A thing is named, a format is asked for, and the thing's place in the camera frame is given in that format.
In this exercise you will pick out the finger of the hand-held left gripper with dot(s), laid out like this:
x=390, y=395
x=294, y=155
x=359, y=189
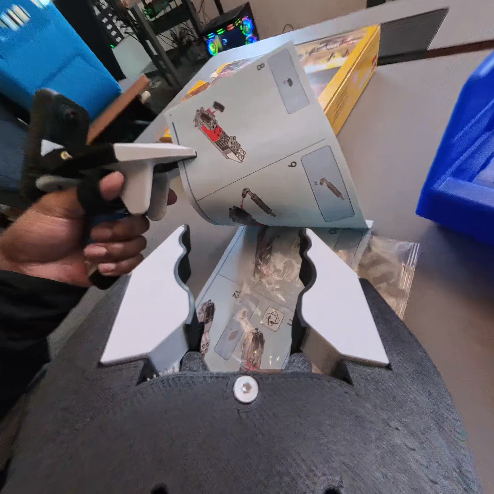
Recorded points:
x=154, y=152
x=159, y=200

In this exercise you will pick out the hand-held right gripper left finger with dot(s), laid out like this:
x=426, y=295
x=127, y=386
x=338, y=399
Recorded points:
x=150, y=308

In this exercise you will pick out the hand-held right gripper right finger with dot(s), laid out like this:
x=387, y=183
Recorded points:
x=339, y=308

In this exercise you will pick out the clear plastic parts bag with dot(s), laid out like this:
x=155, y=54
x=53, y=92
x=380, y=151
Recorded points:
x=386, y=266

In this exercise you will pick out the toy instruction booklet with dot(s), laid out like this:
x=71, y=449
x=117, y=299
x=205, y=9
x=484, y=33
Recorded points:
x=262, y=135

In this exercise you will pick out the blue plastic bin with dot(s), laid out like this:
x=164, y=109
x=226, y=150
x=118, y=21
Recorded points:
x=459, y=193

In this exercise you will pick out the yellow cardboard toy box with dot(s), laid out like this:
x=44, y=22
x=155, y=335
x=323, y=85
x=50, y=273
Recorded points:
x=347, y=96

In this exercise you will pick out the grey desk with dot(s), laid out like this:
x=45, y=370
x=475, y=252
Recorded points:
x=405, y=154

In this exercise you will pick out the dark grey desk pad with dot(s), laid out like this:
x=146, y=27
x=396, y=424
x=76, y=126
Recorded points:
x=413, y=34

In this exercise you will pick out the person's left hand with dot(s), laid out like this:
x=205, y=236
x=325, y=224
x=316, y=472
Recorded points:
x=46, y=239

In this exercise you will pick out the brown wooden board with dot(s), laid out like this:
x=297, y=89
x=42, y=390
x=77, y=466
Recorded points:
x=115, y=108

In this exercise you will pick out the RGB computer tower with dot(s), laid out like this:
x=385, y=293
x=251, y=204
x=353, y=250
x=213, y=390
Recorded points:
x=231, y=34

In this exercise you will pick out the black metal shelf frame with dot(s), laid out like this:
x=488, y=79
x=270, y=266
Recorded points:
x=153, y=42

